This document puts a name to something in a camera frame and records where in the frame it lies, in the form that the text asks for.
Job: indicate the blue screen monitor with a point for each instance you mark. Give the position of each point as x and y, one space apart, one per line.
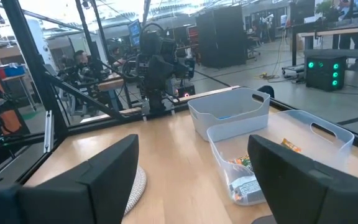
134 31

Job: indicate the potted plant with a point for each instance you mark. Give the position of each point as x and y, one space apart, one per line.
326 7

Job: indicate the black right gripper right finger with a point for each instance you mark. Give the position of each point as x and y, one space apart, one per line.
306 193

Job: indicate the woven round mat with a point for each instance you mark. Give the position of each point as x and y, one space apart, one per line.
137 186

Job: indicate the white plastic bin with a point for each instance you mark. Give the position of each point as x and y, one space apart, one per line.
228 105

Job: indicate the black computer green lights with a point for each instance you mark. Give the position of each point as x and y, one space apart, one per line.
322 77

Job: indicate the orange green granola bar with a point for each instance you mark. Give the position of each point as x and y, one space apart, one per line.
242 161

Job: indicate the silver metal bracket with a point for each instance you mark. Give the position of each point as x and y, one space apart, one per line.
48 130

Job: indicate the black table frame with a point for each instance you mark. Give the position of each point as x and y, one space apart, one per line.
33 62

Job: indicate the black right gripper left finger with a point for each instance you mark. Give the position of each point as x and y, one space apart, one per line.
98 186

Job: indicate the wooden workbench black legs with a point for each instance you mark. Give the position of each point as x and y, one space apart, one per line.
331 32

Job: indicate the black chair back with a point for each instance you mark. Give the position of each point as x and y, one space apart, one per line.
266 91

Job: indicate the blue storage bin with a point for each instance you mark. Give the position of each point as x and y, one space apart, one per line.
15 70

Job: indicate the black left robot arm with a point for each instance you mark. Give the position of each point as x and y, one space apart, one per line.
157 71

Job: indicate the clear plastic bin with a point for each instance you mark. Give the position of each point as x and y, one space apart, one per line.
225 149

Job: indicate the black cabinet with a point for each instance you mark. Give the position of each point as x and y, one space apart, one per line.
222 37

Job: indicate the person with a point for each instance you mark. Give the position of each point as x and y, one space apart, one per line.
81 57
345 42
116 53

